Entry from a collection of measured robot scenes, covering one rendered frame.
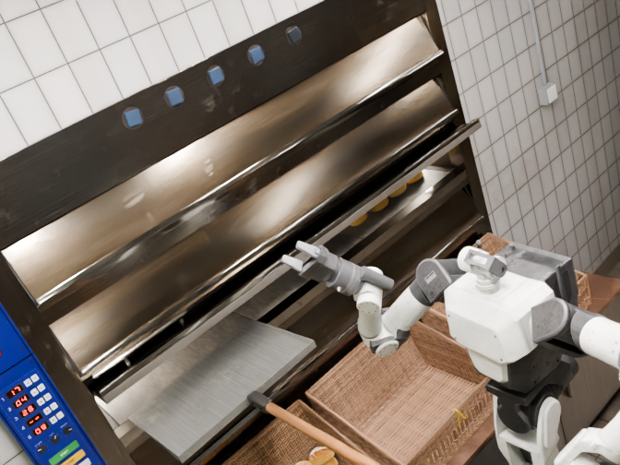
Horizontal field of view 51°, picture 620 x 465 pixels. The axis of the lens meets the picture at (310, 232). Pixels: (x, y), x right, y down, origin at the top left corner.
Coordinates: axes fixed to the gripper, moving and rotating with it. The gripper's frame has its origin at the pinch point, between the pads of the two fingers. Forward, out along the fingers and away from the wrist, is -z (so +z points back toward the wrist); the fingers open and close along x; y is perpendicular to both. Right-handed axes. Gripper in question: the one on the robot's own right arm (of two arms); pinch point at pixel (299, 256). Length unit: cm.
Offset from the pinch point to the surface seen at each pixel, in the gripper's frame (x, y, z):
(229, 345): -68, -4, 9
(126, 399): -88, 19, -15
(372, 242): -47, -58, 50
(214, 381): -63, 13, 6
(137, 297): -51, 2, -29
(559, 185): -38, -143, 152
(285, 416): -29.7, 30.8, 18.0
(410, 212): -41, -77, 63
